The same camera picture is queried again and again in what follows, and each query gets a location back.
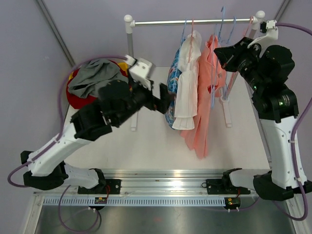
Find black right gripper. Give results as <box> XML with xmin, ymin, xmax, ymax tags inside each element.
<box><xmin>215</xmin><ymin>38</ymin><xmax>266</xmax><ymax>93</ymax></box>

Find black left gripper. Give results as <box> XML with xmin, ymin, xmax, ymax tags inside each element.
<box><xmin>114</xmin><ymin>67</ymin><xmax>175</xmax><ymax>126</ymax></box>

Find blue hanger salmon skirt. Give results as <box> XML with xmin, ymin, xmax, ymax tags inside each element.
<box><xmin>211</xmin><ymin>17</ymin><xmax>236</xmax><ymax>109</ymax></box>

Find salmon pink skirt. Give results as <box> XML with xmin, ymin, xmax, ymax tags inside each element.
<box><xmin>180</xmin><ymin>35</ymin><xmax>226</xmax><ymax>159</ymax></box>

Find blue wire hanger grey skirt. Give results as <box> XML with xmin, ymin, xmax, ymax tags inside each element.
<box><xmin>217</xmin><ymin>6</ymin><xmax>231</xmax><ymax>45</ymax></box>

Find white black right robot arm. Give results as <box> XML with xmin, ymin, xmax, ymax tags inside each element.
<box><xmin>214</xmin><ymin>37</ymin><xmax>312</xmax><ymax>201</ymax></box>

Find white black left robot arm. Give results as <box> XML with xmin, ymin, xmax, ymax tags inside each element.
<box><xmin>20</xmin><ymin>80</ymin><xmax>175</xmax><ymax>194</ymax></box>

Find white pleated skirt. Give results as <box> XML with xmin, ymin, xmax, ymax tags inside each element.
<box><xmin>172</xmin><ymin>30</ymin><xmax>202</xmax><ymax>130</ymax></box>

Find blue hanger floral skirt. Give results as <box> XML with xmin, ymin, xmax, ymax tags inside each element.
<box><xmin>167</xmin><ymin>20</ymin><xmax>187</xmax><ymax>94</ymax></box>

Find yellow plastic bin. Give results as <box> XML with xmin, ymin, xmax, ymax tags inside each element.
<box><xmin>68</xmin><ymin>62</ymin><xmax>128</xmax><ymax>80</ymax></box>

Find silver white clothes rack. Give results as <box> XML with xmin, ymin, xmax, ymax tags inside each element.
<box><xmin>123</xmin><ymin>10</ymin><xmax>265</xmax><ymax>132</ymax></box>

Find red cloth garment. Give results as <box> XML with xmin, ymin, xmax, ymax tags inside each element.
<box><xmin>66</xmin><ymin>61</ymin><xmax>117</xmax><ymax>110</ymax></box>

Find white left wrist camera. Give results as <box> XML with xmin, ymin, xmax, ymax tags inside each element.
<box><xmin>125</xmin><ymin>55</ymin><xmax>155</xmax><ymax>91</ymax></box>

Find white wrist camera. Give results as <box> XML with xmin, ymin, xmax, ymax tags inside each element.
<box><xmin>247</xmin><ymin>20</ymin><xmax>278</xmax><ymax>49</ymax></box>
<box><xmin>125</xmin><ymin>55</ymin><xmax>155</xmax><ymax>91</ymax></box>

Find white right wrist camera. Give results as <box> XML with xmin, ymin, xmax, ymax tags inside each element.
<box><xmin>247</xmin><ymin>20</ymin><xmax>278</xmax><ymax>49</ymax></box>

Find empty pink wire hanger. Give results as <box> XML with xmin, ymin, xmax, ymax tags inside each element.
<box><xmin>224</xmin><ymin>16</ymin><xmax>254</xmax><ymax>99</ymax></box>

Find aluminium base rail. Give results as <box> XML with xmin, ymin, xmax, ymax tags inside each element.
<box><xmin>33</xmin><ymin>168</ymin><xmax>285</xmax><ymax>198</ymax></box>

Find white slotted cable duct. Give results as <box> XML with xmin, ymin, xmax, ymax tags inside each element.
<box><xmin>43</xmin><ymin>196</ymin><xmax>225</xmax><ymax>207</ymax></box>

